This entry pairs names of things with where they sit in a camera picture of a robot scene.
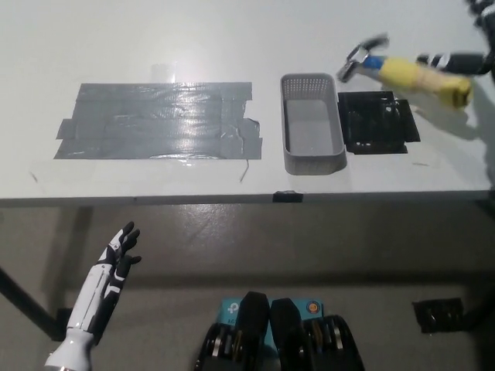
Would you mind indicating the black robot torso blocks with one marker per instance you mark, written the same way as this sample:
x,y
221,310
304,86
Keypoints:
x,y
284,340

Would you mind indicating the black floor tape patch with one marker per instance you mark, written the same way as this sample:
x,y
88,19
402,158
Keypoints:
x,y
439,315

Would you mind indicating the black and white right hand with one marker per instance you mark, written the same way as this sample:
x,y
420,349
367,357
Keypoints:
x,y
468,63

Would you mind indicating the teal cardboard box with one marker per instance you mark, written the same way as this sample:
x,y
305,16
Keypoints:
x,y
231,311

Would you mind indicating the short black tape piece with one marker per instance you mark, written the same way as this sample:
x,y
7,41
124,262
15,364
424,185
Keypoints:
x,y
288,197

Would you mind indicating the grey perforated plastic basket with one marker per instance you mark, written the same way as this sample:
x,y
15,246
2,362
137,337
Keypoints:
x,y
309,127

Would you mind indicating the white and black left hand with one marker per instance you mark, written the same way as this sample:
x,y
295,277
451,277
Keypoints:
x,y
104,288

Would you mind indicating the grey duct tape patch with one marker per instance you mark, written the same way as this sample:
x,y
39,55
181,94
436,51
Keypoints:
x,y
154,123

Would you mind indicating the blue hammer with yellow cloth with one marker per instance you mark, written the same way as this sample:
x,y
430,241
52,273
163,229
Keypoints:
x,y
402,73

